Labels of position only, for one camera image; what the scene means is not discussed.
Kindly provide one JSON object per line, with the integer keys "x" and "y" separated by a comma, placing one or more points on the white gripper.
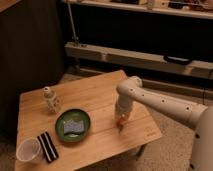
{"x": 123, "y": 110}

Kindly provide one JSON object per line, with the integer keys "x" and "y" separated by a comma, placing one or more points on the orange pepper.
{"x": 120, "y": 121}

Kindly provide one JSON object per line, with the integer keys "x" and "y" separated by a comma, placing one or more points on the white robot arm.
{"x": 196, "y": 116}

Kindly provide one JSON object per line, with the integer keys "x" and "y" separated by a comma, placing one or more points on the green round plate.
{"x": 75, "y": 115}

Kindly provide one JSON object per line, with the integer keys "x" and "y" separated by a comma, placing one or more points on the blue grey sponge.
{"x": 72, "y": 127}

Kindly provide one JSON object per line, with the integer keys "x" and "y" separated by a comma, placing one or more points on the wooden shelf unit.
{"x": 139, "y": 33}

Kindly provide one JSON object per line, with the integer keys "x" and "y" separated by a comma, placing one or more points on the clear plastic cup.
{"x": 30, "y": 151}

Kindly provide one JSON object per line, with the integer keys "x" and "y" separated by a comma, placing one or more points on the metal stand pole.
{"x": 75, "y": 37}

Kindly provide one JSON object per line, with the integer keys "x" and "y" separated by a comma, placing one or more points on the black handle on shelf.
{"x": 177, "y": 61}

